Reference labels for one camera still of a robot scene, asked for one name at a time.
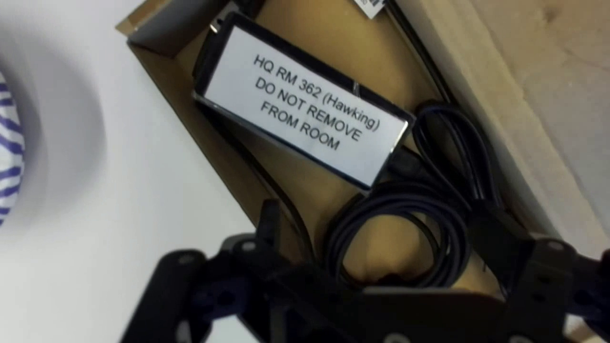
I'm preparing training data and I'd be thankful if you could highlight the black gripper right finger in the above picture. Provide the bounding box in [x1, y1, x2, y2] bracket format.
[468, 211, 610, 343]

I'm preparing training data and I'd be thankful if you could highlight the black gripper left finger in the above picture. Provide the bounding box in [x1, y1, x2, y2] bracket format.
[119, 199, 358, 343]

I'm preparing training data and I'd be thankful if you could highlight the black cable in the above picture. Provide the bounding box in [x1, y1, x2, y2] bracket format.
[322, 0, 506, 291]

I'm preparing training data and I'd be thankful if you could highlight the black device with white label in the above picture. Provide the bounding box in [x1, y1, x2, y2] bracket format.
[190, 12, 413, 190]

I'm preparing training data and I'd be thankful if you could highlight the brown cardboard box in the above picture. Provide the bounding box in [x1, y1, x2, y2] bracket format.
[114, 0, 610, 343]

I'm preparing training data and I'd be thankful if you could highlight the blue striped cloth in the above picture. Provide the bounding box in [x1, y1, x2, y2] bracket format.
[0, 70, 28, 228]

